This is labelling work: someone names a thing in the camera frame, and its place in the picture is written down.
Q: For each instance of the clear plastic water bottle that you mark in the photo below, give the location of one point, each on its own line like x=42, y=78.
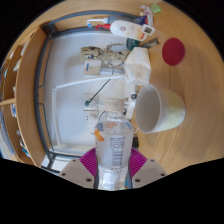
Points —
x=113, y=150

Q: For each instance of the flat round red coaster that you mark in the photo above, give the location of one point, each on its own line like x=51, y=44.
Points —
x=173, y=51

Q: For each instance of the small green sponge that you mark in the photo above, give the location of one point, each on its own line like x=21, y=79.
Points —
x=155, y=8

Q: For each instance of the wooden robot figurine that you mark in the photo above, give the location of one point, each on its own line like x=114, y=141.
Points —
x=106, y=55

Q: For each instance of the white wall box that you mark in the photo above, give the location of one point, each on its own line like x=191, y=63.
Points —
x=92, y=67

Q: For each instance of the clear blue spray bottle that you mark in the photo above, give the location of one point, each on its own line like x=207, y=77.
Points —
x=98, y=22

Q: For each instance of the white tissue pack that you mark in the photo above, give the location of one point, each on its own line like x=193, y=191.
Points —
x=138, y=66

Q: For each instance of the white desk lamp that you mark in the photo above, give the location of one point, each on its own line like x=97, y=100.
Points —
x=83, y=82

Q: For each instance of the black charger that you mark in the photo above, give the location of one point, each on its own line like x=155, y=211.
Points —
x=135, y=141

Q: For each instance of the dark green jar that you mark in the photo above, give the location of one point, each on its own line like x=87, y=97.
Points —
x=131, y=43

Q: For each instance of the white pump lotion bottle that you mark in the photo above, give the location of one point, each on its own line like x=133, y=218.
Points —
x=126, y=29

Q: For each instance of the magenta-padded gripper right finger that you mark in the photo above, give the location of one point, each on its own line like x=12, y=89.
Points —
x=148, y=173

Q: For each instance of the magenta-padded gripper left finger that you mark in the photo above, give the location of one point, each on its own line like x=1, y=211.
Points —
x=76, y=173

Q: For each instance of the grey metal desk frame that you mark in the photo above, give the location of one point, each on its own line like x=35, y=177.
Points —
x=37, y=100

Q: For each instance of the crumpled white tube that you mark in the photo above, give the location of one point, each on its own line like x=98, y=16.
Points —
x=146, y=15

